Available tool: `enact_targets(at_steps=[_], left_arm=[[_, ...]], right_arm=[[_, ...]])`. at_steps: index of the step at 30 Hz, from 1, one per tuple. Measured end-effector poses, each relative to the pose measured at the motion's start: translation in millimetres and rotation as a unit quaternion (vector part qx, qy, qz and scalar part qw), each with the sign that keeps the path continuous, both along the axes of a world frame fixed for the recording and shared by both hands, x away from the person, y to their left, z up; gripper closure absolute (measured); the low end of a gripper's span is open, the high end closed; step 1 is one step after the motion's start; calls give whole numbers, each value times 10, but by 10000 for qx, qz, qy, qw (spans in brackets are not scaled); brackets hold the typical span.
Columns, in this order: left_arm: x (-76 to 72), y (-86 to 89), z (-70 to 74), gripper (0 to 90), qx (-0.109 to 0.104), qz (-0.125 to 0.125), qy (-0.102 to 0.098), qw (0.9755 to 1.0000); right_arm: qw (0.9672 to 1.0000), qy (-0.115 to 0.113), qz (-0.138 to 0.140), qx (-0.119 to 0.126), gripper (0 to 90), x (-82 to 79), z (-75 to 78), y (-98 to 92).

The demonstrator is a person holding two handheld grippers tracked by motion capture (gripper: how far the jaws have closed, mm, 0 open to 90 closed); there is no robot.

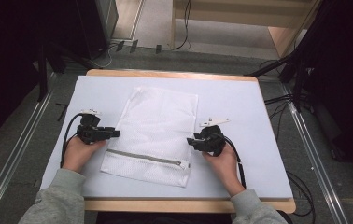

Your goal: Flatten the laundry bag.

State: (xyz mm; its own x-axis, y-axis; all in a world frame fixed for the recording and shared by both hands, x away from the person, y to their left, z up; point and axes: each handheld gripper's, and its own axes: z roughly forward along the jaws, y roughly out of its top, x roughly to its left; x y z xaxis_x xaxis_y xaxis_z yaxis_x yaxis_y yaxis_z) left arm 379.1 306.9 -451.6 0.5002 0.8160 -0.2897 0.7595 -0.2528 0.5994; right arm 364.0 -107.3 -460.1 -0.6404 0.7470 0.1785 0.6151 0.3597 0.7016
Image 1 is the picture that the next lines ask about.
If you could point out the black metal stand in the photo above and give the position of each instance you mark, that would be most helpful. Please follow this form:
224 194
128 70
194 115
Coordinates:
296 81
42 74

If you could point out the metal floor rail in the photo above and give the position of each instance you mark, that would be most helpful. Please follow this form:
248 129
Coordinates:
16 149
314 161

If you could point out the black curtain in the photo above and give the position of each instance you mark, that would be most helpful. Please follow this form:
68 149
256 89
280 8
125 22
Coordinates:
3 62
342 77

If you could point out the light wooden furniture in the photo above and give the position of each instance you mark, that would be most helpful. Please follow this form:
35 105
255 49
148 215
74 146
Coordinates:
246 12

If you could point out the person's left hand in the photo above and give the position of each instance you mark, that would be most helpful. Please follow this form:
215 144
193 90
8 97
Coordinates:
78 154

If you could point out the wooden table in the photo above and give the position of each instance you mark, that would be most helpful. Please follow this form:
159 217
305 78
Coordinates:
165 206

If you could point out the person's right hand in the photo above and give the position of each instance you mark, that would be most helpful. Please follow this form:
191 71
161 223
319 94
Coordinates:
224 166

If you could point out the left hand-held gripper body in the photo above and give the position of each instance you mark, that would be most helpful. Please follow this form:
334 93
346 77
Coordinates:
89 132

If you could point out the white mesh laundry bag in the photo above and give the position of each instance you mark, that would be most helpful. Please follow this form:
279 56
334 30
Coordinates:
156 137

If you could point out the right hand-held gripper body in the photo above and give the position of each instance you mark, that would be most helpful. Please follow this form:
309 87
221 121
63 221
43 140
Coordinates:
213 140

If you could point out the black cabinet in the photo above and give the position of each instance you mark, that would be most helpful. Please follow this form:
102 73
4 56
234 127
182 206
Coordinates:
84 25

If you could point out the small black floor bracket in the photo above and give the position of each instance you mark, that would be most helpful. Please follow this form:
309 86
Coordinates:
120 45
134 46
158 48

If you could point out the white table mat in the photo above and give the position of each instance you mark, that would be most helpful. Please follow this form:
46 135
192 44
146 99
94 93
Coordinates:
252 161

